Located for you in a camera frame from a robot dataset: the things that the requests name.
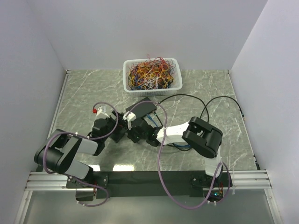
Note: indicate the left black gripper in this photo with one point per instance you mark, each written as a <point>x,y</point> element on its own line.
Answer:
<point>121,122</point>

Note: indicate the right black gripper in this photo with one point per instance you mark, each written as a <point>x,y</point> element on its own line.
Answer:
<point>130,134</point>

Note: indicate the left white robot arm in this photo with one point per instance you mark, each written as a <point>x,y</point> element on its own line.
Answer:
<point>62,150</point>

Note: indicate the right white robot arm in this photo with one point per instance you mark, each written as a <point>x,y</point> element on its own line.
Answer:
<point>201,136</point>

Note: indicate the white plastic basket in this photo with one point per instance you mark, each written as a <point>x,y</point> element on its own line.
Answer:
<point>151,77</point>

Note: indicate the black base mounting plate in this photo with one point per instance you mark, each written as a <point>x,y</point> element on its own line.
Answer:
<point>147,183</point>

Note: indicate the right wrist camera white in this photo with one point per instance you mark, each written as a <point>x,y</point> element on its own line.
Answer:
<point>129,117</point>

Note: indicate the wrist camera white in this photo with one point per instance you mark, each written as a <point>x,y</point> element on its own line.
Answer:
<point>100,113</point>
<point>129,117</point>

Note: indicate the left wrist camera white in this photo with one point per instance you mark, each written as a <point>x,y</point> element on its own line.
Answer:
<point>100,113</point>

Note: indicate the aluminium frame rail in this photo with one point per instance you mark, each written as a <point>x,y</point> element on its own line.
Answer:
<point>37,180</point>

